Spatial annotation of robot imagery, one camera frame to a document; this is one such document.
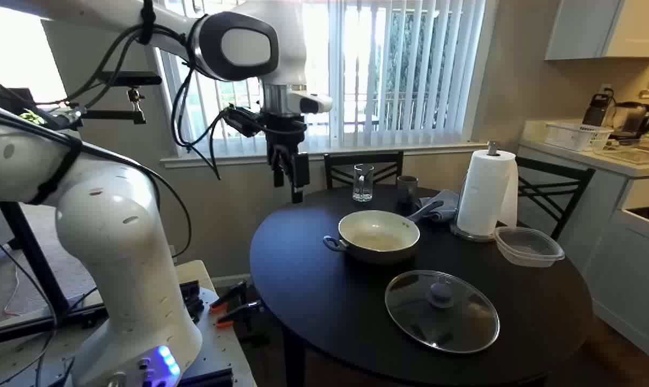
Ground clear glass mug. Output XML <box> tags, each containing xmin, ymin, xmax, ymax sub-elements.
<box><xmin>351</xmin><ymin>161</ymin><xmax>375</xmax><ymax>205</ymax></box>

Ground grey pot cream interior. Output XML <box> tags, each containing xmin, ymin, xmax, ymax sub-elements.
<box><xmin>320</xmin><ymin>209</ymin><xmax>424</xmax><ymax>262</ymax></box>

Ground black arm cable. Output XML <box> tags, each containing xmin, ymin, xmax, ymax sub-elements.
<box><xmin>48</xmin><ymin>0</ymin><xmax>225</xmax><ymax>183</ymax></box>

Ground blue folded cloth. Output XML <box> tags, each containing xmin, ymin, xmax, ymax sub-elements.
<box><xmin>408</xmin><ymin>187</ymin><xmax>461</xmax><ymax>226</ymax></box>

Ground white vertical window blinds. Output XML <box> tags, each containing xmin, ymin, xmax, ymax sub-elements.
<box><xmin>156</xmin><ymin>0</ymin><xmax>488</xmax><ymax>159</ymax></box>

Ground white kitchen counter unit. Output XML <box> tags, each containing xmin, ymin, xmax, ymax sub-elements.
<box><xmin>516</xmin><ymin>116</ymin><xmax>649</xmax><ymax>370</ymax></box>

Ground black electric kettle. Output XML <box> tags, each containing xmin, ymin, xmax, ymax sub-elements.
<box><xmin>611</xmin><ymin>98</ymin><xmax>649</xmax><ymax>146</ymax></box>

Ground orange black clamps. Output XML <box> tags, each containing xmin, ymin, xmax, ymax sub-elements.
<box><xmin>211</xmin><ymin>280</ymin><xmax>264</xmax><ymax>334</ymax></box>

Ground black bottle on counter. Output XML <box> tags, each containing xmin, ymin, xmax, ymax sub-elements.
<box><xmin>582</xmin><ymin>86</ymin><xmax>616</xmax><ymax>129</ymax></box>

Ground white upper kitchen cabinet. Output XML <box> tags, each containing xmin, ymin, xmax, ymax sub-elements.
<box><xmin>543</xmin><ymin>0</ymin><xmax>649</xmax><ymax>62</ymax></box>

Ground robot mounting table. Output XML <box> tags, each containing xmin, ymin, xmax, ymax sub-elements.
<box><xmin>0</xmin><ymin>259</ymin><xmax>260</xmax><ymax>387</ymax></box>

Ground black camera stand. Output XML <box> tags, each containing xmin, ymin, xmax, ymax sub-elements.
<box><xmin>0</xmin><ymin>69</ymin><xmax>163</xmax><ymax>349</ymax></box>

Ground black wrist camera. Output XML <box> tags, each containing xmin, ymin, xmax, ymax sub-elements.
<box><xmin>220</xmin><ymin>104</ymin><xmax>268</xmax><ymax>140</ymax></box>

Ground white paper towel roll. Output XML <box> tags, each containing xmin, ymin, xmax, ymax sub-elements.
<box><xmin>450</xmin><ymin>140</ymin><xmax>520</xmax><ymax>244</ymax></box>

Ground grey ceramic mug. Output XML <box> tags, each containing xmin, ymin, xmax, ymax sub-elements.
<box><xmin>394</xmin><ymin>175</ymin><xmax>421</xmax><ymax>216</ymax></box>

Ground green potted plant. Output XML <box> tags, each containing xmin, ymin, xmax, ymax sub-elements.
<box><xmin>17</xmin><ymin>106</ymin><xmax>57</xmax><ymax>127</ymax></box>

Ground clear storage box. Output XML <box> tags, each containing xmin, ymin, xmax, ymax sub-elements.
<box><xmin>541</xmin><ymin>121</ymin><xmax>615</xmax><ymax>153</ymax></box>

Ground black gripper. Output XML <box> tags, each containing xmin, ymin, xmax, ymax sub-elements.
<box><xmin>264</xmin><ymin>109</ymin><xmax>312</xmax><ymax>207</ymax></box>

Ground clear plastic food container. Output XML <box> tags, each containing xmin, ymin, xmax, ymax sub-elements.
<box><xmin>494</xmin><ymin>226</ymin><xmax>567</xmax><ymax>271</ymax></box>

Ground glass lid with black knob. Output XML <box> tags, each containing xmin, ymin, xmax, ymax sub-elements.
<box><xmin>383</xmin><ymin>268</ymin><xmax>502</xmax><ymax>356</ymax></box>

